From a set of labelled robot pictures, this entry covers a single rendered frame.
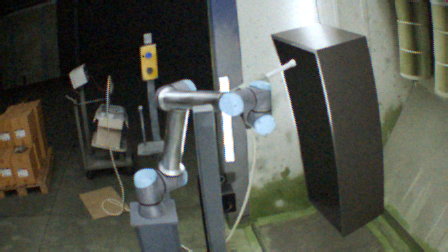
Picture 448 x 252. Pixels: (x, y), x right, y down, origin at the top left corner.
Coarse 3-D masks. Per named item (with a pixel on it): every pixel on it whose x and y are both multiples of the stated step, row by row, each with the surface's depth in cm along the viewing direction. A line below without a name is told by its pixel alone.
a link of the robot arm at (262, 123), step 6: (252, 114) 188; (258, 114) 185; (264, 114) 185; (270, 114) 187; (252, 120) 189; (258, 120) 185; (264, 120) 185; (270, 120) 186; (252, 126) 191; (258, 126) 185; (264, 126) 186; (270, 126) 187; (258, 132) 187; (264, 132) 187
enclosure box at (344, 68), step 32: (288, 32) 244; (320, 32) 227; (352, 32) 213; (320, 64) 198; (352, 64) 203; (288, 96) 264; (320, 96) 271; (352, 96) 208; (320, 128) 278; (352, 128) 214; (320, 160) 286; (352, 160) 221; (320, 192) 295; (352, 192) 229; (352, 224) 238
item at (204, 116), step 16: (208, 112) 111; (208, 128) 113; (208, 144) 114; (208, 160) 115; (208, 176) 117; (208, 192) 118; (208, 208) 120; (208, 224) 122; (208, 240) 128; (224, 240) 125
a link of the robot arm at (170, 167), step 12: (168, 84) 223; (180, 84) 225; (192, 84) 228; (180, 108) 229; (168, 120) 236; (180, 120) 234; (168, 132) 240; (180, 132) 239; (168, 144) 244; (180, 144) 245; (168, 156) 248; (180, 156) 251; (168, 168) 253; (180, 168) 258; (168, 180) 256; (180, 180) 261
